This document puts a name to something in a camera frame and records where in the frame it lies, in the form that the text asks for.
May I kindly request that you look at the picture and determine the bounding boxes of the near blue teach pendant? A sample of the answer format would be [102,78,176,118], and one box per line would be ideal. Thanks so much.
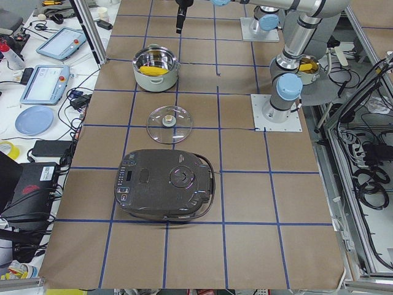
[20,65,70,105]

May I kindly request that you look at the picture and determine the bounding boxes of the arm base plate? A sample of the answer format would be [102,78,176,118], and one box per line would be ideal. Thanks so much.
[251,94,302,132]
[240,15,279,42]

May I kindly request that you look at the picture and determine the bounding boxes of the yellow toy corn cob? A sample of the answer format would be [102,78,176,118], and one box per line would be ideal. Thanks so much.
[139,66,169,77]

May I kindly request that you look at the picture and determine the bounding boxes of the black computer box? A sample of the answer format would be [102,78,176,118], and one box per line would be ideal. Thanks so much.
[1,162,60,223]

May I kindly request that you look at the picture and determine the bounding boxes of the aluminium frame post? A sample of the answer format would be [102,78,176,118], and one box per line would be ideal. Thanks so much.
[70,0,107,65]

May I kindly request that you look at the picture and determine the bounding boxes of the pot with yellow item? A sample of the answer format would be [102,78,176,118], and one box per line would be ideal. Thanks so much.
[297,55,321,85]

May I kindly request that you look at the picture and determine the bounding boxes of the blue teach pendant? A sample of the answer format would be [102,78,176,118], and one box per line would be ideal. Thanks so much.
[20,65,70,105]
[36,27,87,61]

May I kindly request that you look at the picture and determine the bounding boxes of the pale green electric pot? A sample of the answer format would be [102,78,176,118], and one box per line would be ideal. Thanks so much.
[132,44,180,92]

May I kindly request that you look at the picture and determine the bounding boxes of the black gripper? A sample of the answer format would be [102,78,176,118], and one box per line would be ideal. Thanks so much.
[176,0,193,34]

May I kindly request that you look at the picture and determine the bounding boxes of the black rice cooker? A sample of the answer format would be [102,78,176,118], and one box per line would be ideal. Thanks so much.
[114,149,216,222]

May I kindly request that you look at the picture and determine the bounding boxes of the far blue teach pendant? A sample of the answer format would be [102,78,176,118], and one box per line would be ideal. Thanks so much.
[36,27,87,61]

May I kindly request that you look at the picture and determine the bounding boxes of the glass pot lid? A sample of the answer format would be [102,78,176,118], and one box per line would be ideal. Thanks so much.
[146,106,193,144]

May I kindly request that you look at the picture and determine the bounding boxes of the light blue plate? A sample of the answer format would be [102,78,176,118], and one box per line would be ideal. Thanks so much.
[15,106,54,136]

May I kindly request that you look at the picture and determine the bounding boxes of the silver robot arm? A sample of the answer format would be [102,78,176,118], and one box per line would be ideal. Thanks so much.
[239,1,350,124]
[252,6,279,33]

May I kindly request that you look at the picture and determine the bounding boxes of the black power adapter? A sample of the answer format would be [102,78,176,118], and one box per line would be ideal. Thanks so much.
[31,140,71,157]

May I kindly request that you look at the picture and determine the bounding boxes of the yellow tape roll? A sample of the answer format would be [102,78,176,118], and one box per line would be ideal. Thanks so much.
[0,141,20,160]

